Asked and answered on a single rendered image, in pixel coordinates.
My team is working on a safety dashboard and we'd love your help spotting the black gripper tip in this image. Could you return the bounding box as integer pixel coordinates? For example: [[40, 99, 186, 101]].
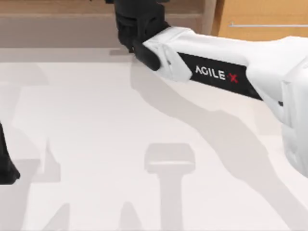
[[0, 122, 21, 186]]

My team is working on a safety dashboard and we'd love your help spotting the long metal handle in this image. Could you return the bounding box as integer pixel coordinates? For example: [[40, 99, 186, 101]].
[[229, 22, 308, 28]]

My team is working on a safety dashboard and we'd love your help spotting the wooden cupboard door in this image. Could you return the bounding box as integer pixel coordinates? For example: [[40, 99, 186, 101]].
[[211, 0, 308, 43]]

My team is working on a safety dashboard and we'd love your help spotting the wooden cupboard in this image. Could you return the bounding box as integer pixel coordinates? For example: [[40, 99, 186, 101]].
[[0, 0, 308, 49]]

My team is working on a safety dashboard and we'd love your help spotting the pale wooden drawer front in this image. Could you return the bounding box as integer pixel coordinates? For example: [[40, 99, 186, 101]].
[[0, 13, 203, 48]]

